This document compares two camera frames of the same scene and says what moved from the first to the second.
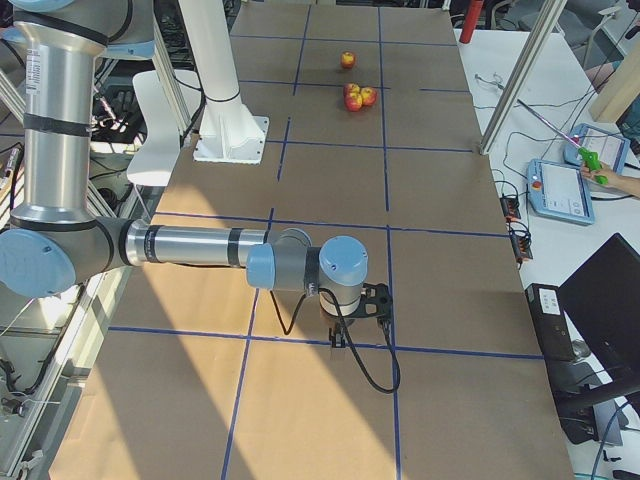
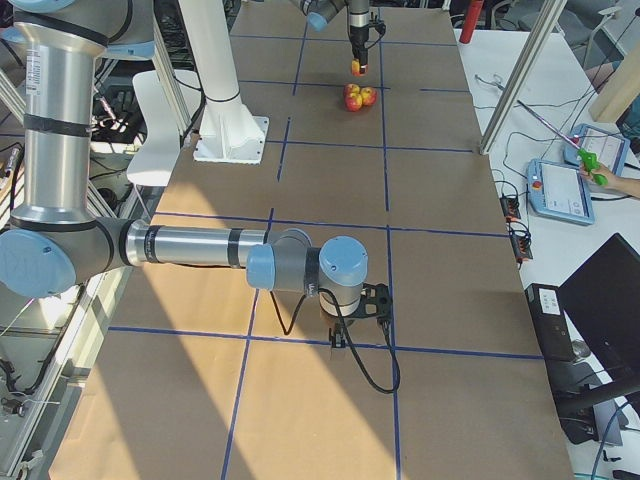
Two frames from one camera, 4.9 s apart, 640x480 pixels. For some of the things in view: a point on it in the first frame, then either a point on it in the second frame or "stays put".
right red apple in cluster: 368,96 stays put
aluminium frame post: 547,19 stays put
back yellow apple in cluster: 352,89 stays put
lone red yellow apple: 348,59 → 355,67
